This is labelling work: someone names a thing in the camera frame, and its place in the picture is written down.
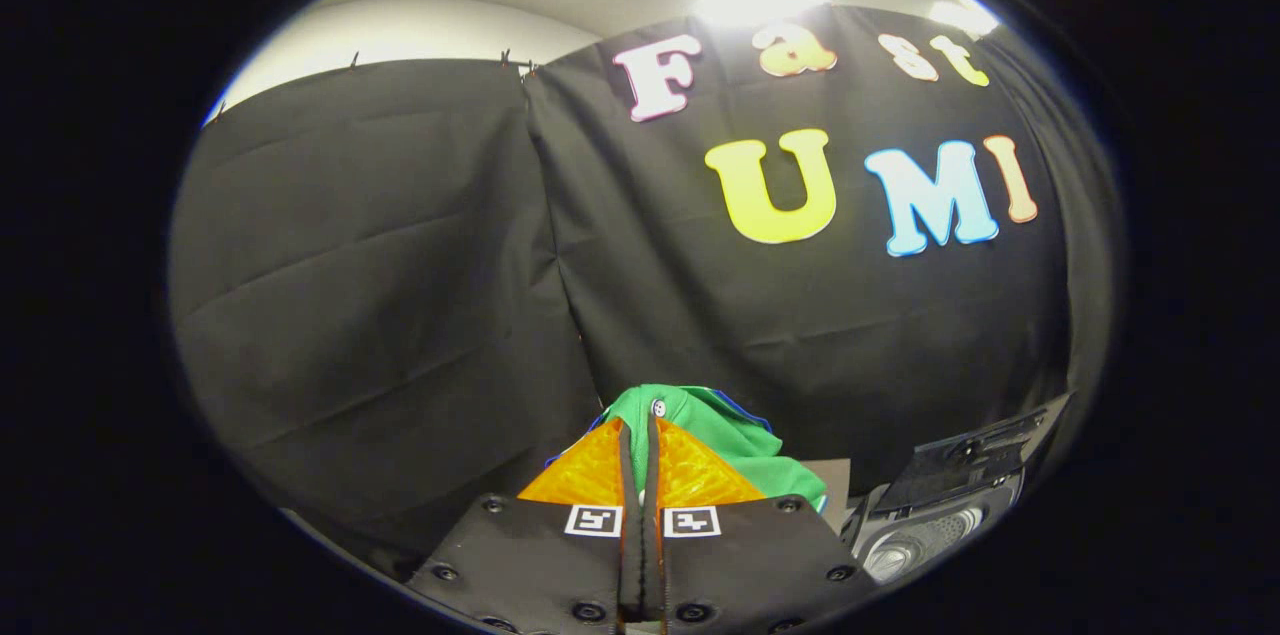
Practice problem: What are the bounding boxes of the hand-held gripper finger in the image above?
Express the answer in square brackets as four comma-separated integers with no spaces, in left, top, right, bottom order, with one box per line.
[405,418,642,635]
[640,412,881,635]

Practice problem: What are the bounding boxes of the green polo shirt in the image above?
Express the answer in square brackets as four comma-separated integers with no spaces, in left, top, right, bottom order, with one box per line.
[545,383,829,516]

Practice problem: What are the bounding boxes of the dark grey washing machine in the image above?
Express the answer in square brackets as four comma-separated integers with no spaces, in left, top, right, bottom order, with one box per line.
[848,475,1026,584]

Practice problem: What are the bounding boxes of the grey cabinet with dark top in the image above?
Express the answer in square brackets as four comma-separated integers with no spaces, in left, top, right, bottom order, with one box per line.
[800,458,852,534]

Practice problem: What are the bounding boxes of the black backdrop cloth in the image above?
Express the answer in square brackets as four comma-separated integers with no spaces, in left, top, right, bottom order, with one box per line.
[168,5,1116,576]

